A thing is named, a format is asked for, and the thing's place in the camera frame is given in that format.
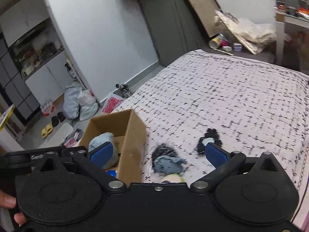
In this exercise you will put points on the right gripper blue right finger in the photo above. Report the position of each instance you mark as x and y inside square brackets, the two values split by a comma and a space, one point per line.
[216, 155]

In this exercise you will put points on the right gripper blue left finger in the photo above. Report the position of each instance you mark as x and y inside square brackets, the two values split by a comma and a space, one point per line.
[103, 156]

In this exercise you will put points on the fluffy light blue plush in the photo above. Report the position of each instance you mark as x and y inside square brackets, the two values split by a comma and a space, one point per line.
[99, 140]

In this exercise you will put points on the blue tissue pack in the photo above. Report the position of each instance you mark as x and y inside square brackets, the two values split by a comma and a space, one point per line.
[113, 173]

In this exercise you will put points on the person's left hand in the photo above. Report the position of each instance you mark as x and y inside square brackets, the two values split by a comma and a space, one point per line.
[7, 201]

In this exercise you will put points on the black felt bow toy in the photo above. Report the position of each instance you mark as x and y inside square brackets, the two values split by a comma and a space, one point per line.
[211, 136]

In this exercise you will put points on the white floor mat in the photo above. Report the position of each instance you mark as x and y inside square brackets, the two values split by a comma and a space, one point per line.
[58, 137]

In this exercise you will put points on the brown cardboard box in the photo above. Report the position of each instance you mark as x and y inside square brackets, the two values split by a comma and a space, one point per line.
[130, 138]

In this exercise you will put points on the yellow slippers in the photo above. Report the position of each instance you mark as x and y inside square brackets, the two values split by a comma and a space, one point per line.
[46, 131]

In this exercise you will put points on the black slippers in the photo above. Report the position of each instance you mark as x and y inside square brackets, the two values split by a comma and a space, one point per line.
[58, 118]

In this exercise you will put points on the white garbage bag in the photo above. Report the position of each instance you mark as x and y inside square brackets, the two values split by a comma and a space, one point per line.
[88, 105]

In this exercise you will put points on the blue denim plush toy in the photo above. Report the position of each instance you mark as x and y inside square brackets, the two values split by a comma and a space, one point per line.
[166, 160]

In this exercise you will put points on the white red plastic bag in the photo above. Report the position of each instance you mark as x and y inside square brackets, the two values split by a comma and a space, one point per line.
[113, 100]

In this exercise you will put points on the grey garbage bag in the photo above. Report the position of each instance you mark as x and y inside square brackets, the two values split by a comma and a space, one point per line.
[70, 106]

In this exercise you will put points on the bottled water pack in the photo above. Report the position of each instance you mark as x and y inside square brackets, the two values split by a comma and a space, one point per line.
[47, 108]

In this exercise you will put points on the white black patterned bedspread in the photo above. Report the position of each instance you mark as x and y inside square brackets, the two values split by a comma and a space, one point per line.
[253, 105]

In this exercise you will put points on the paper cup on floor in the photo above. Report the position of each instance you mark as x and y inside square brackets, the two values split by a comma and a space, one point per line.
[216, 42]

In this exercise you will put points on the beige tote bag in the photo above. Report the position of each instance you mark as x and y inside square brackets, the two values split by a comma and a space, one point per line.
[254, 37]

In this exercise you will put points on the dark grey door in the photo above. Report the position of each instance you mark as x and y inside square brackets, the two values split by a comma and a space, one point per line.
[173, 28]

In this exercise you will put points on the white desk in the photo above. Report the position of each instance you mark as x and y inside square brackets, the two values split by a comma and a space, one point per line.
[281, 19]

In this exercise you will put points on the black framed brown board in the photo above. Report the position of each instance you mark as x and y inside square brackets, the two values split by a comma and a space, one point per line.
[205, 11]

